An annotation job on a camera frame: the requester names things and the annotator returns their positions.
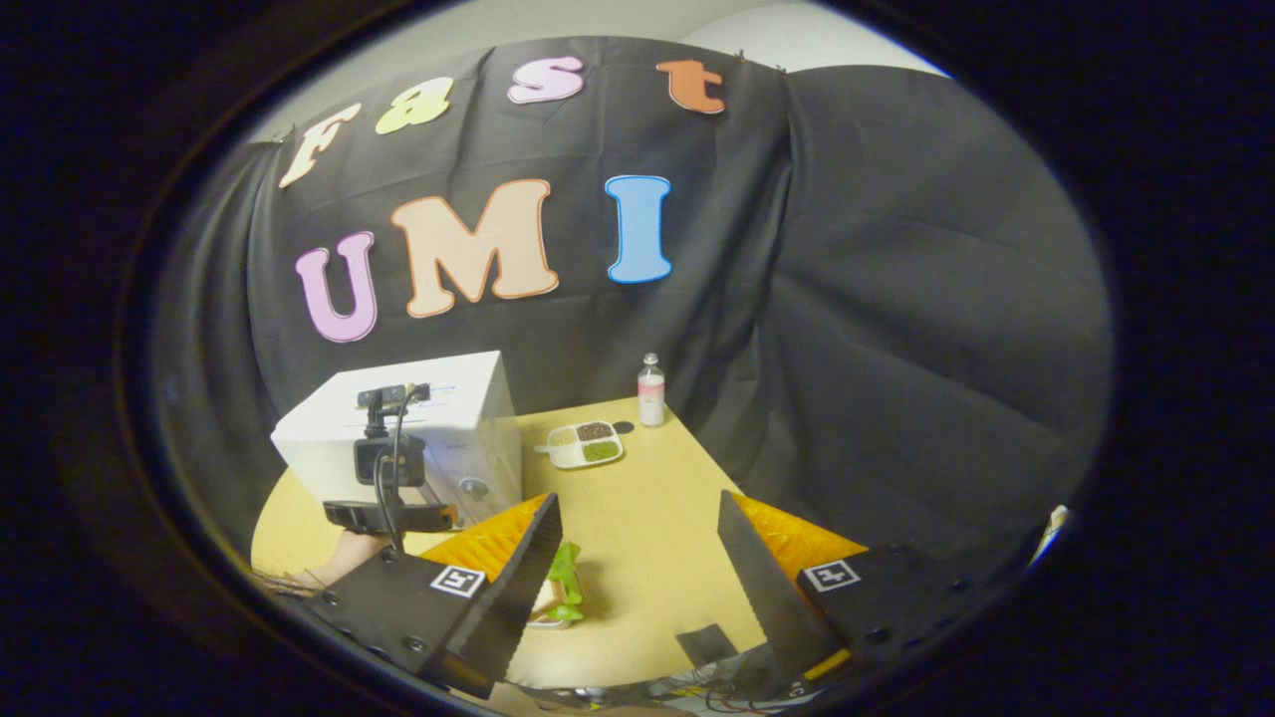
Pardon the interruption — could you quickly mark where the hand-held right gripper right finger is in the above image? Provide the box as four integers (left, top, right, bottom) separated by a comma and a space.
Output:
717, 490, 1007, 688

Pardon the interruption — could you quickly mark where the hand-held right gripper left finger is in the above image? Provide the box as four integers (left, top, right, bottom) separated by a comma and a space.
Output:
304, 493, 564, 698

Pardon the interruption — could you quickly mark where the sandwich with green lettuce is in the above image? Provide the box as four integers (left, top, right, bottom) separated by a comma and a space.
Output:
533, 541, 586, 630

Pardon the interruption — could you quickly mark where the white microwave oven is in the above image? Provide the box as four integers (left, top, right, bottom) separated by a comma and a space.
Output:
271, 351, 523, 529

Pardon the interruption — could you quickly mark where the white divided tray of beans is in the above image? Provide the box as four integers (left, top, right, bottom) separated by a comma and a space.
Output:
535, 420, 626, 470

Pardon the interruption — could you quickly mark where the small clear bottle pink label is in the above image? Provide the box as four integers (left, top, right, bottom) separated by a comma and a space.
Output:
637, 354, 666, 427

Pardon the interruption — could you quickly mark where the black backdrop cloth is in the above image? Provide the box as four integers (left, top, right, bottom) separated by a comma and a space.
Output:
149, 38, 1115, 579

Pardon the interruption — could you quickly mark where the black camera cable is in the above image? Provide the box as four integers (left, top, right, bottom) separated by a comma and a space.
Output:
374, 383, 431, 554

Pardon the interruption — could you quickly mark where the bundle of coloured cables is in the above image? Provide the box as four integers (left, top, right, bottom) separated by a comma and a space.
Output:
637, 665, 798, 714

